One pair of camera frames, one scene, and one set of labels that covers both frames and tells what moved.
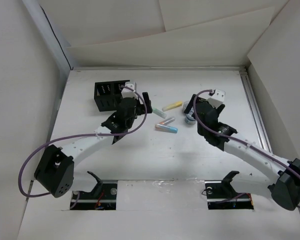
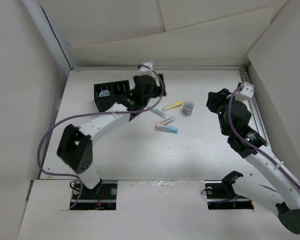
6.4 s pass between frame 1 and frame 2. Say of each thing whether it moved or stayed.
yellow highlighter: stayed
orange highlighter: stayed
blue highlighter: stayed
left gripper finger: moved
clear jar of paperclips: stayed
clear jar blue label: moved
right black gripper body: moved
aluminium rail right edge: stayed
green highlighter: stayed
